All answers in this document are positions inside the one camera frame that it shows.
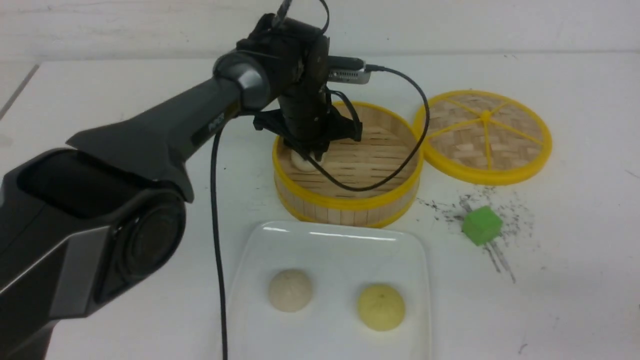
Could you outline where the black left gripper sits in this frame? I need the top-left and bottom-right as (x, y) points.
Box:
(237, 14), (363, 163)

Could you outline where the white steamed bun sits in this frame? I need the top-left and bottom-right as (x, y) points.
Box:
(290, 150), (326, 173)
(267, 269), (314, 313)

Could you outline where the yellow steamed bun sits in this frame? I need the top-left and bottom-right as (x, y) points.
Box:
(357, 284), (406, 332)

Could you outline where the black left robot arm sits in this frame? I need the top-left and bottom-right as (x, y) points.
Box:
(0, 13), (365, 360)

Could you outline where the white rectangular plate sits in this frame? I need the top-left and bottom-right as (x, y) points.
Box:
(226, 221), (434, 360)

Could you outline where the yellow-rimmed bamboo steamer basket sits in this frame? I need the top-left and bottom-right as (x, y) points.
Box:
(272, 101), (425, 228)

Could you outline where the yellow-rimmed bamboo steamer lid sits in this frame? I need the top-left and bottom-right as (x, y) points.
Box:
(413, 89), (553, 186)

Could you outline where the green cube block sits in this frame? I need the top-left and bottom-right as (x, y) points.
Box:
(461, 206), (504, 247)

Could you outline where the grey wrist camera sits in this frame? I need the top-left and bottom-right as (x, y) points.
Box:
(327, 55), (371, 85)

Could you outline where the black camera cable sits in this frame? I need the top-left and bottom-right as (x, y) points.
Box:
(210, 0), (431, 360)

